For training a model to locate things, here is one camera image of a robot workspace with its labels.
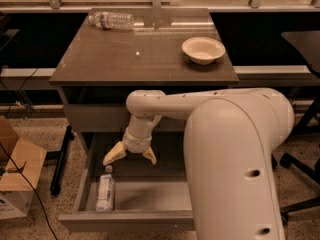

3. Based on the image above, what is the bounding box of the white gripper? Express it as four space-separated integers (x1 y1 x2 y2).
103 129 157 166

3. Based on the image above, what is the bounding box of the blue plastic bottle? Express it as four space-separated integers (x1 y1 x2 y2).
96 165 115 212

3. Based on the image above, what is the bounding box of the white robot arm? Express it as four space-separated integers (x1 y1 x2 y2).
103 88 294 240

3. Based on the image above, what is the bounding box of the open grey middle drawer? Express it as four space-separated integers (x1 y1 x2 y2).
59 132 194 232

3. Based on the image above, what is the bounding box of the grey drawer cabinet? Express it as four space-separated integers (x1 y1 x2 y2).
50 8 238 151

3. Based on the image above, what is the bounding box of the clear plastic water bottle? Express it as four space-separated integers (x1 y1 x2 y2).
88 11 134 30

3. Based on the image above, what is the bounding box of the black left table leg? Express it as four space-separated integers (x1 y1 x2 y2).
46 125 74 196

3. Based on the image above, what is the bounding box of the cardboard box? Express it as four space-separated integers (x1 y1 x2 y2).
0 116 47 220

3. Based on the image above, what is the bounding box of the white bowl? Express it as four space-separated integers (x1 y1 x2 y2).
182 37 226 65

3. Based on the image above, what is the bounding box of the black office chair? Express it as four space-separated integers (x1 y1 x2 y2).
280 30 320 225

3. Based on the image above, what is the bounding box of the black cable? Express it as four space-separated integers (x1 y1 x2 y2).
0 140 59 240

